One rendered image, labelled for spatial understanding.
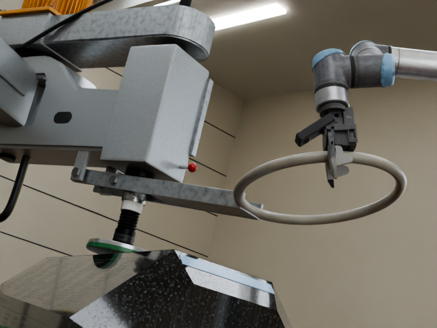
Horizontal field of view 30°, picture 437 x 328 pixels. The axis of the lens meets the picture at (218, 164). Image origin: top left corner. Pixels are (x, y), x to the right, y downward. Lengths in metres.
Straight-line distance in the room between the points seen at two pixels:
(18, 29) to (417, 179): 5.41
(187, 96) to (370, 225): 5.53
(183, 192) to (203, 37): 0.57
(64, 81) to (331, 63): 1.12
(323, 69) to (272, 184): 6.96
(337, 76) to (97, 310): 0.86
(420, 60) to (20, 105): 1.44
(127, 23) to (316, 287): 5.76
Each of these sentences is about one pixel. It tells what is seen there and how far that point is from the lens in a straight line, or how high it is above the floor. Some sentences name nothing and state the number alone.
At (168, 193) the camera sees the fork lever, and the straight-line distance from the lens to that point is 2.50.
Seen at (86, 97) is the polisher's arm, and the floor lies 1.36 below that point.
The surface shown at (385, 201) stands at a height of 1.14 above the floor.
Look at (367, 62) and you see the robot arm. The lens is 2.20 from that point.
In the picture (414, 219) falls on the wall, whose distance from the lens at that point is 7.83.
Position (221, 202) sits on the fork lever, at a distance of 2.38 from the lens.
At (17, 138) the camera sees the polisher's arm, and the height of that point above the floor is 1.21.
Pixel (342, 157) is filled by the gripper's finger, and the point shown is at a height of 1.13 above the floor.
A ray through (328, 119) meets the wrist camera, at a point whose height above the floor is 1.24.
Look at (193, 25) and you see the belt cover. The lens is 2.74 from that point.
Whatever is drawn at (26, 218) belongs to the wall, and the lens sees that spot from 8.02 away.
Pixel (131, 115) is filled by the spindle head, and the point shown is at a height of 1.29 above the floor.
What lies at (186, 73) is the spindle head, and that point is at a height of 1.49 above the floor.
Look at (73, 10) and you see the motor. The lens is 3.25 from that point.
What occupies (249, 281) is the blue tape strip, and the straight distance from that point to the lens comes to 2.24.
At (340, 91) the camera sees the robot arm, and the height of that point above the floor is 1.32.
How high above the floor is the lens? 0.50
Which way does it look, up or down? 16 degrees up
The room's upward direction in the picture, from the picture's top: 13 degrees clockwise
